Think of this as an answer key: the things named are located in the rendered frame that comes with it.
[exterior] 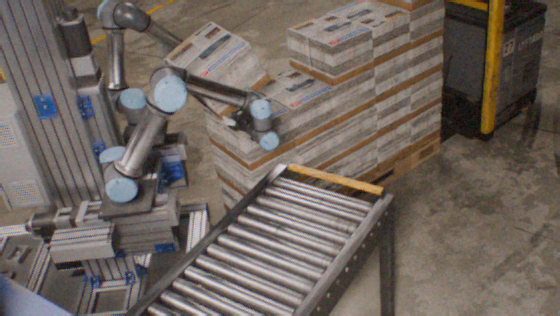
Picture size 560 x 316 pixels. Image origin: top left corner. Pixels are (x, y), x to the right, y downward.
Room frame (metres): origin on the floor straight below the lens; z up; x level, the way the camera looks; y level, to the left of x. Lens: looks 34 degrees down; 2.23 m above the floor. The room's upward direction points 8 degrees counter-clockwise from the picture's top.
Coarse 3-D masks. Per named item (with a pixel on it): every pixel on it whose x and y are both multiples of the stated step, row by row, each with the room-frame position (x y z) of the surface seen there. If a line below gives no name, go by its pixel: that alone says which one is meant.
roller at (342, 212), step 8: (272, 192) 1.88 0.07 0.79; (280, 192) 1.87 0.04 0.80; (288, 192) 1.86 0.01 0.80; (288, 200) 1.83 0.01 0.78; (296, 200) 1.81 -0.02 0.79; (304, 200) 1.80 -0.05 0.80; (312, 200) 1.79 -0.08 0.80; (320, 200) 1.78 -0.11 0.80; (312, 208) 1.77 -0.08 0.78; (320, 208) 1.75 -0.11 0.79; (328, 208) 1.73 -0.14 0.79; (336, 208) 1.72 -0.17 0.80; (344, 208) 1.71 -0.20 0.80; (336, 216) 1.70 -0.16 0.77; (344, 216) 1.68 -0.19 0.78; (352, 216) 1.67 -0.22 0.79; (360, 216) 1.66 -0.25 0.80
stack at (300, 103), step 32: (384, 64) 2.85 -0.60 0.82; (288, 96) 2.61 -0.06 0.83; (320, 96) 2.58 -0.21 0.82; (352, 96) 2.71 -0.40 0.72; (224, 128) 2.47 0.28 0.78; (288, 128) 2.46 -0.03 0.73; (352, 128) 2.69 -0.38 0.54; (224, 160) 2.53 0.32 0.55; (256, 160) 2.35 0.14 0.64; (288, 160) 2.45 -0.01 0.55; (320, 160) 2.57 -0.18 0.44; (352, 160) 2.69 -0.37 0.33; (384, 160) 2.84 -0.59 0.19; (224, 192) 2.61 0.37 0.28; (352, 192) 2.68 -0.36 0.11
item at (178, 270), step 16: (272, 176) 1.98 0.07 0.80; (256, 192) 1.89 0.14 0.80; (240, 208) 1.80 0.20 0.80; (224, 224) 1.71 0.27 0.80; (208, 240) 1.63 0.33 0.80; (192, 256) 1.56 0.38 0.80; (176, 272) 1.48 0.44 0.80; (208, 272) 1.58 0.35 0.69; (160, 288) 1.42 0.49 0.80; (144, 304) 1.35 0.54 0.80; (160, 304) 1.38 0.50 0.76
